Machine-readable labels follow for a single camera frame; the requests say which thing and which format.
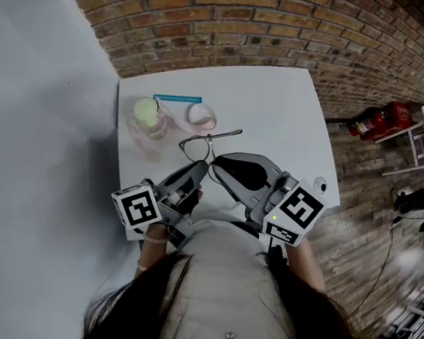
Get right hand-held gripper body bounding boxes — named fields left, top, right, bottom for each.
left=243, top=167, right=330, bottom=249

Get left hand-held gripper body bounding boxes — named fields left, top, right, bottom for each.
left=105, top=174, right=201, bottom=250

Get thin metal-framed eyeglasses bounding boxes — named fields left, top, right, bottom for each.
left=175, top=123, right=244, bottom=186

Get person's left forearm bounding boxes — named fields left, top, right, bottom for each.
left=134, top=225, right=171, bottom=281

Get person's right forearm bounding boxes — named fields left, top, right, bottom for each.
left=282, top=236, right=332, bottom=293

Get person's left hand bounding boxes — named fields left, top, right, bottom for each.
left=178, top=185, right=205, bottom=218

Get clear pink zip pouch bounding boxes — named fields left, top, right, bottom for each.
left=154, top=97, right=219, bottom=136

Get pale green round container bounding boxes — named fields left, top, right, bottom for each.
left=122, top=95, right=172, bottom=163

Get teal plastic strip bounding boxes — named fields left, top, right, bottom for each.
left=152, top=91, right=204, bottom=107

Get person's white shirt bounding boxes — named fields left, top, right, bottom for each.
left=158, top=215, right=312, bottom=339

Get black bulky equipment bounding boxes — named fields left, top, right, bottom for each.
left=387, top=180, right=424, bottom=245

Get white metal stand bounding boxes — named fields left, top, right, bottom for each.
left=371, top=114, right=424, bottom=181

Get white round cable grommet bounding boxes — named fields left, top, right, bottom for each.
left=313, top=175, right=330, bottom=195

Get pale bead bracelet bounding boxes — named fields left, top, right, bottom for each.
left=142, top=234, right=168, bottom=246

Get black floor cable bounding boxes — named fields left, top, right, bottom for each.
left=346, top=210, right=400, bottom=323

